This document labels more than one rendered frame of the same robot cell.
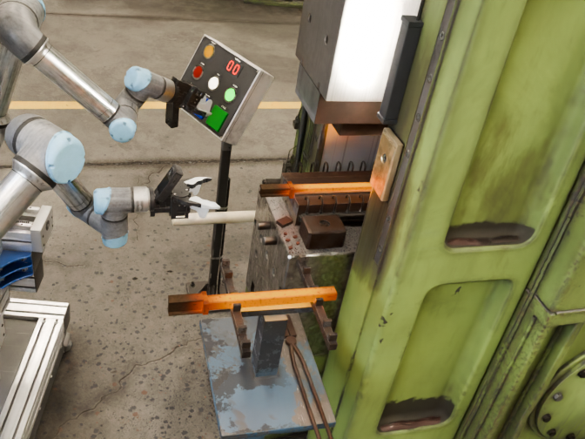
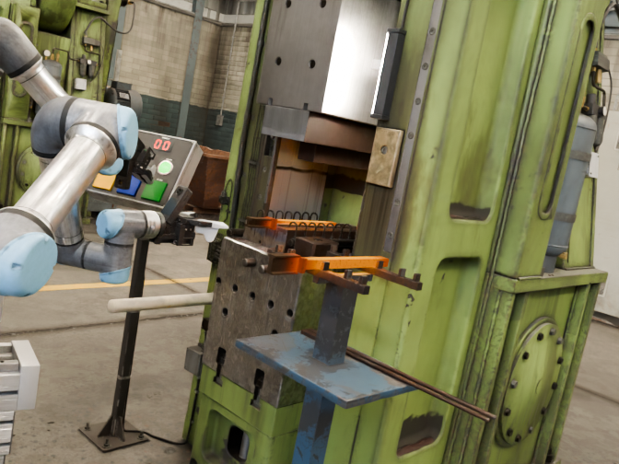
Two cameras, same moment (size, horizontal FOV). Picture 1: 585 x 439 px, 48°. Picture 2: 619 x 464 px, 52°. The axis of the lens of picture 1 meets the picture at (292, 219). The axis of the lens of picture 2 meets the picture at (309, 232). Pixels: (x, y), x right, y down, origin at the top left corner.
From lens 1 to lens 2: 116 cm
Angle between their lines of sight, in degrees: 36
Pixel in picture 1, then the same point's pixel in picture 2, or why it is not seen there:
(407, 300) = (427, 272)
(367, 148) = (300, 205)
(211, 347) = (269, 353)
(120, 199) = (134, 216)
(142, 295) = (31, 448)
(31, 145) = (94, 111)
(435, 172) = (449, 134)
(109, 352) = not seen: outside the picture
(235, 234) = (104, 383)
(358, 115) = (332, 137)
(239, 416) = (346, 388)
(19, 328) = not seen: outside the picture
